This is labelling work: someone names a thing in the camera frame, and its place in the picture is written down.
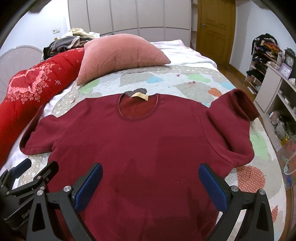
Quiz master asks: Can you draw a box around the black table clock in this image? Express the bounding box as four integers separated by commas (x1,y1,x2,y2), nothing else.
284,48,296,69

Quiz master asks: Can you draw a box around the round pink headboard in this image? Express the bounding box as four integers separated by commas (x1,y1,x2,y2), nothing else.
0,45,43,102

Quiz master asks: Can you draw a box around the red floral quilt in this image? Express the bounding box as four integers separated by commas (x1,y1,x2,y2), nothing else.
1,48,84,165

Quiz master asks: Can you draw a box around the white shelf unit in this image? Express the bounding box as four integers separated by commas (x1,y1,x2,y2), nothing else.
254,65,295,151

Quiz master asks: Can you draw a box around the heart patterned bedspread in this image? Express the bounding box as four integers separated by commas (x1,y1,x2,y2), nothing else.
18,64,287,240

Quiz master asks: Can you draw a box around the grey wardrobe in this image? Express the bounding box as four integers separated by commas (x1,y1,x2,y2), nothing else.
68,0,197,48

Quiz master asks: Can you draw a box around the pink corduroy pillow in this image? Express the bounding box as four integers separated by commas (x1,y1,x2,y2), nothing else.
77,34,171,86

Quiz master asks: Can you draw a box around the dark red sweater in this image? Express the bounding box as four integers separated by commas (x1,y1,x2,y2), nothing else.
20,89,259,240

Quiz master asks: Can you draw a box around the brown wooden door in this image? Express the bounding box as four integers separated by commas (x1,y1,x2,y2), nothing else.
196,0,236,65

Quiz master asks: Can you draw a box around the white blanket sheet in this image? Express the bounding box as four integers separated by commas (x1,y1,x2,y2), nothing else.
1,40,218,169

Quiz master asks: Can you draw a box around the cluttered shoe rack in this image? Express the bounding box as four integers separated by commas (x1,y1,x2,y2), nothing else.
244,33,282,95

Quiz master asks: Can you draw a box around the pile of clothes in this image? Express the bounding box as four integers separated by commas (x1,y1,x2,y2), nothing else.
42,28,100,61

